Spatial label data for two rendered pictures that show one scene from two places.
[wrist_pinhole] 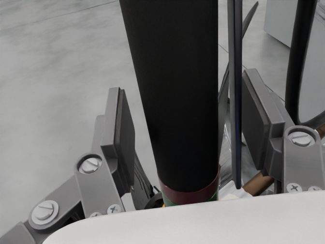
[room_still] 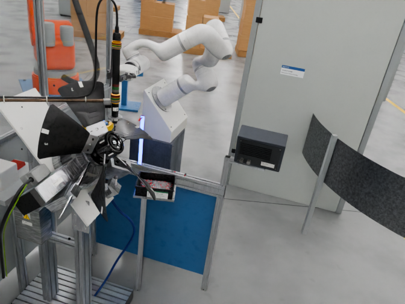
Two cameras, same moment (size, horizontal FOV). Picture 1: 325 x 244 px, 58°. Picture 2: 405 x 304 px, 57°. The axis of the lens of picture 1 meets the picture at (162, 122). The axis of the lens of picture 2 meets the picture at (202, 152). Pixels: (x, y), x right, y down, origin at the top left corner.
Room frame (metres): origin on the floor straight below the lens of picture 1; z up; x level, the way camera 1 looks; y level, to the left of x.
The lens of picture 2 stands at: (1.67, 0.67, 2.02)
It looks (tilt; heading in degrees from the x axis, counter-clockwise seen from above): 27 degrees down; 188
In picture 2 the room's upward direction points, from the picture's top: 8 degrees clockwise
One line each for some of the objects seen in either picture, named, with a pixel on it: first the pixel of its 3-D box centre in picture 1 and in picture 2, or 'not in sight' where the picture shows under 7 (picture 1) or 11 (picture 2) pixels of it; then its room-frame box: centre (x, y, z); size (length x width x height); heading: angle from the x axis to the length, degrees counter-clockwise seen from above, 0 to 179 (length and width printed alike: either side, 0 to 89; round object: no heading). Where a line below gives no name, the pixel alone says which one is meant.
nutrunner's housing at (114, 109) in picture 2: not in sight; (116, 77); (0.10, -0.01, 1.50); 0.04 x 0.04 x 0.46
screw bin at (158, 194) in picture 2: not in sight; (155, 185); (-0.08, 0.17, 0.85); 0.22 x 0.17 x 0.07; 102
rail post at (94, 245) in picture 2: not in sight; (93, 211); (-0.28, -0.32, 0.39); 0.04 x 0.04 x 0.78; 86
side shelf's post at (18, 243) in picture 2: not in sight; (18, 242); (0.18, -0.57, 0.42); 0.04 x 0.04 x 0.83; 86
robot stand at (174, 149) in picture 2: not in sight; (153, 187); (-0.63, 0.01, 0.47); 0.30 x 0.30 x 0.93; 88
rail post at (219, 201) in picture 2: not in sight; (211, 245); (-0.23, 0.54, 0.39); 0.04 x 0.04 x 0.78; 86
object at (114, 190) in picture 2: not in sight; (109, 188); (0.13, -0.01, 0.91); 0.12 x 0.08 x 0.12; 86
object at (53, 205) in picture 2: not in sight; (62, 197); (0.44, -0.10, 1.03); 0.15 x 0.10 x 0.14; 86
